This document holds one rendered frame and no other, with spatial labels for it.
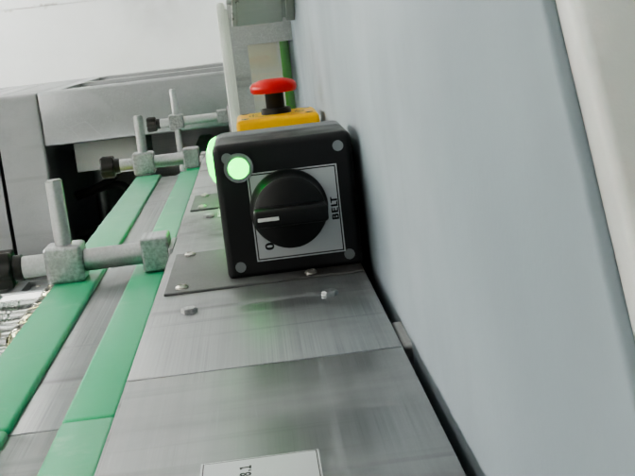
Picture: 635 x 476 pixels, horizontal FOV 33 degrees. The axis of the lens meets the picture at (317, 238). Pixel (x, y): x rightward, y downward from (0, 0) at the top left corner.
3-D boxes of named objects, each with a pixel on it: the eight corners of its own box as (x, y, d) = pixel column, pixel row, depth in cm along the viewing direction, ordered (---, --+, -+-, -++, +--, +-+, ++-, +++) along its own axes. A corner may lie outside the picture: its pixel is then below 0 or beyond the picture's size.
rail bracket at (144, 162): (211, 237, 140) (114, 248, 139) (194, 108, 137) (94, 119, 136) (210, 241, 137) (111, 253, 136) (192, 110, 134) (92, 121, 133)
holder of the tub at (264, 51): (304, 190, 158) (252, 196, 158) (283, 0, 153) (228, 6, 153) (312, 209, 141) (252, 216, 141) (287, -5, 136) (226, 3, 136)
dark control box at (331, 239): (357, 238, 71) (231, 254, 71) (344, 118, 70) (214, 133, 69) (371, 264, 63) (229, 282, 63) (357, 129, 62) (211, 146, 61)
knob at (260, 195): (332, 240, 63) (336, 251, 60) (254, 249, 63) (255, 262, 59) (323, 163, 62) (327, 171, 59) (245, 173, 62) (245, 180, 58)
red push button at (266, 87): (253, 118, 95) (248, 79, 94) (299, 113, 95) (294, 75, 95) (253, 122, 91) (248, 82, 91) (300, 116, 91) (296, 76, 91)
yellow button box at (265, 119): (327, 181, 98) (246, 191, 98) (317, 99, 97) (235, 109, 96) (333, 193, 91) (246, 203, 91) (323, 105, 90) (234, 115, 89)
